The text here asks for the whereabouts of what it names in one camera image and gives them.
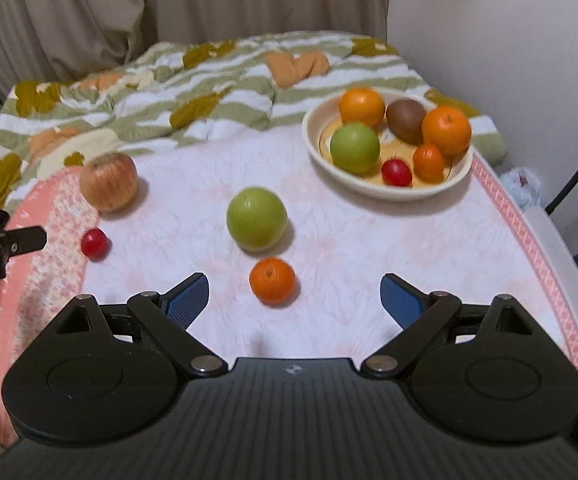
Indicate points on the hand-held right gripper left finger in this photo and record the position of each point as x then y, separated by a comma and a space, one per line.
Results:
189, 300

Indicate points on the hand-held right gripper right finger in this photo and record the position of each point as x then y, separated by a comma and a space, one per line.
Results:
400, 300

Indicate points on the red cherry tomato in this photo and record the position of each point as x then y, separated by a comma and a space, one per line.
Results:
396, 172
94, 243

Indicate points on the small mandarin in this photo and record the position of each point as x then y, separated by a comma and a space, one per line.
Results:
272, 280
429, 162

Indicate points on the small green apple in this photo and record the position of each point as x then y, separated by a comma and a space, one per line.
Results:
355, 148

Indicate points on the cream cartoon print plate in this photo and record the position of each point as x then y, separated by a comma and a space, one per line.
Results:
319, 160

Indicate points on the orange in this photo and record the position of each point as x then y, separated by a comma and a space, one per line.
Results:
362, 106
446, 131

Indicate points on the brown kiwi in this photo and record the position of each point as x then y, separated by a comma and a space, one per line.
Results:
406, 120

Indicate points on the pink floral tablecloth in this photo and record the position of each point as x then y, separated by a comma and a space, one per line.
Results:
329, 250

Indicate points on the red yellow apple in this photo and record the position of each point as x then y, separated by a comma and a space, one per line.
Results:
109, 181

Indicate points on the large green apple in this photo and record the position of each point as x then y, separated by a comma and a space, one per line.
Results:
257, 219

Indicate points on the white plastic bag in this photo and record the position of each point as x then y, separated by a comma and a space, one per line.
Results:
521, 185

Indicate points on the white table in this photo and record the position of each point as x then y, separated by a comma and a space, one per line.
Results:
564, 255

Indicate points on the green striped floral blanket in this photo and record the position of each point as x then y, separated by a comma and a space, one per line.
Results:
219, 85

